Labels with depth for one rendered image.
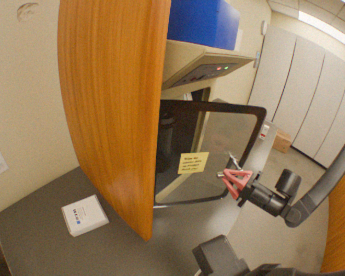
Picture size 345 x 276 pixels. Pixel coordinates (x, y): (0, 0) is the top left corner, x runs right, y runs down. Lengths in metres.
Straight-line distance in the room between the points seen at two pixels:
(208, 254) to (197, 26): 0.33
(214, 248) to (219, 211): 0.49
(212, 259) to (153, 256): 0.39
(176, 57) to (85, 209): 0.57
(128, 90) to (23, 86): 0.51
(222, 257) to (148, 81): 0.24
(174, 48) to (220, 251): 0.29
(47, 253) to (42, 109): 0.55
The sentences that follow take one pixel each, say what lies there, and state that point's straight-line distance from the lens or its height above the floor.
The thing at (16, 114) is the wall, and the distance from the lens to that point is 0.70.
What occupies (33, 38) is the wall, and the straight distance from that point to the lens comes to 0.66.
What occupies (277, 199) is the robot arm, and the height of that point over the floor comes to 1.23.
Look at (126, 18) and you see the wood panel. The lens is 0.22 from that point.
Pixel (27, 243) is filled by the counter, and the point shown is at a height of 0.94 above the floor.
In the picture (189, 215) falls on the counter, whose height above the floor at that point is 0.94.
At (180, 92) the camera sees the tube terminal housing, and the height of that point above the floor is 1.38.
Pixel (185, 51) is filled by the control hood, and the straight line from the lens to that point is 0.25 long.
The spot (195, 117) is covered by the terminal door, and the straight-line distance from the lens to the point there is 0.36.
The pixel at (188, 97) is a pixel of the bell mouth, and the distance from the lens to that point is 0.50.
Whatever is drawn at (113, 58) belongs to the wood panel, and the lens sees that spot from 0.25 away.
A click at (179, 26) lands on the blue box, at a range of 0.30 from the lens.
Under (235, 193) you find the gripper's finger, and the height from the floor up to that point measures 1.19.
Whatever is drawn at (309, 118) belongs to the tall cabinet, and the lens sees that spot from 3.46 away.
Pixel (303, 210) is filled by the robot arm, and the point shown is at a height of 1.26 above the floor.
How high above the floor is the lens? 1.52
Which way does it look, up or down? 36 degrees down
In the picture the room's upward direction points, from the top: 8 degrees clockwise
